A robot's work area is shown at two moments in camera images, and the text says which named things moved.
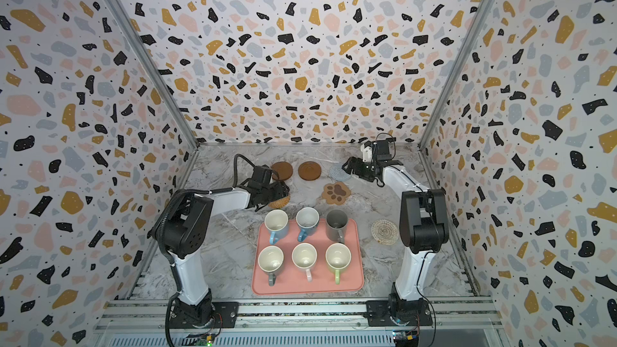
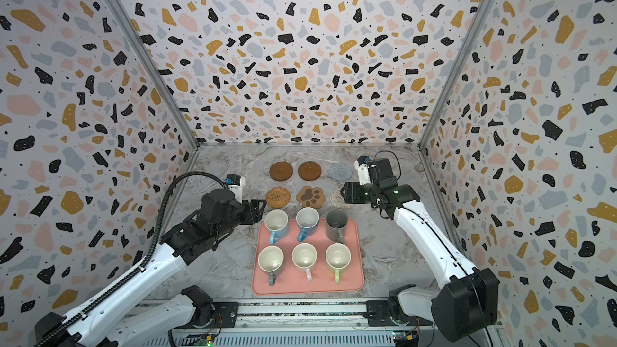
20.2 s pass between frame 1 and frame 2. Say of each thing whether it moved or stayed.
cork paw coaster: moved
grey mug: stayed
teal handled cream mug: stayed
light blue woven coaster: stayed
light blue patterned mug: stayed
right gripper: moved
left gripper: moved
